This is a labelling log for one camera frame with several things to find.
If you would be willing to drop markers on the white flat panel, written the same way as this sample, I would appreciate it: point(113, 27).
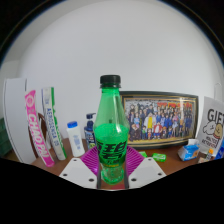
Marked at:
point(15, 120)

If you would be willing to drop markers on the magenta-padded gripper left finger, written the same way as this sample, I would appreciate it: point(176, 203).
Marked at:
point(76, 170)

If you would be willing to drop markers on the white green-striped shuttlecock tube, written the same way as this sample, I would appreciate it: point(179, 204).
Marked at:
point(53, 126)

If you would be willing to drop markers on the framed group photo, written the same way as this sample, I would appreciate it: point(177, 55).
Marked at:
point(160, 120)

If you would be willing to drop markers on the dark blue pump bottle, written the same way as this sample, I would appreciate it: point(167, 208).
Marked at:
point(89, 133)

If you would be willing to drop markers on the small box with orange top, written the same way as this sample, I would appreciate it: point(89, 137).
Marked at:
point(209, 155)

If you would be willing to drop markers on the blue and white tissue pack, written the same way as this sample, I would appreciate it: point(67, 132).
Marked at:
point(188, 151)

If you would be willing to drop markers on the white bottle with blue cap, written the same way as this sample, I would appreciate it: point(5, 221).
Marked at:
point(76, 141)

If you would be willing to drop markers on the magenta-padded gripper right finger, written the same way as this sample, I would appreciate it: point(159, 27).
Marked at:
point(146, 169)

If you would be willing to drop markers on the green plastic drink bottle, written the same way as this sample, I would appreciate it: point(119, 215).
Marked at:
point(111, 140)

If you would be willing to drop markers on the blue plastic pouch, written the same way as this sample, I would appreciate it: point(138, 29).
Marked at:
point(220, 150)

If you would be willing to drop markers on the pink and white shuttlecock tube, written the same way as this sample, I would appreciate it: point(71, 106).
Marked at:
point(37, 130)

